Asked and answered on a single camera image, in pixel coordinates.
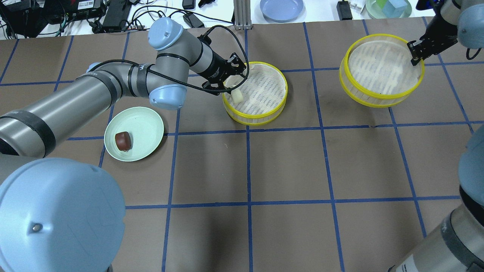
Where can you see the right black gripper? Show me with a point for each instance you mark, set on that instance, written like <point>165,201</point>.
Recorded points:
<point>438,40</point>

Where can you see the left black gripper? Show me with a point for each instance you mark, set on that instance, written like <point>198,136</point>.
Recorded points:
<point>216,67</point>

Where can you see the white steamed bun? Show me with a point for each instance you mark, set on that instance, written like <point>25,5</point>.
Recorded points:
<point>237,96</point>

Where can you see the yellow bamboo steamer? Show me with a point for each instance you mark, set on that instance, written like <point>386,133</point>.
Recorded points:
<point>265,94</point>
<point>376,71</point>

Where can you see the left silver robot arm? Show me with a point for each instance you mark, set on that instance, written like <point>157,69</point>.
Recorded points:
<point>62,203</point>

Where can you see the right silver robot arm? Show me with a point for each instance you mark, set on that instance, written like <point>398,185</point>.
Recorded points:
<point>457,243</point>

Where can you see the green glass bowl with blocks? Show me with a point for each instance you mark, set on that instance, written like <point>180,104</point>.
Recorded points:
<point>388,9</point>

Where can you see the black power adapter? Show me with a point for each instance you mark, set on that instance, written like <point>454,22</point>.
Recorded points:
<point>344,10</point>

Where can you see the mint green plate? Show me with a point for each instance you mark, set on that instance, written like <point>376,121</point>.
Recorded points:
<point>145,129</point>

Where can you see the blue plate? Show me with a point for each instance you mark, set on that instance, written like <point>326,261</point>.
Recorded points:
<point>281,10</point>

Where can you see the brown chocolate bun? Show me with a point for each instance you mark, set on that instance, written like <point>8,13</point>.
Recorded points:
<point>123,141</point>

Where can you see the black power brick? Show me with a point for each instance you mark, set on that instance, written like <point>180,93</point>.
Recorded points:
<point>116,17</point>

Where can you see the aluminium frame post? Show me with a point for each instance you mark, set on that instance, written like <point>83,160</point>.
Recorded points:
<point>242,14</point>

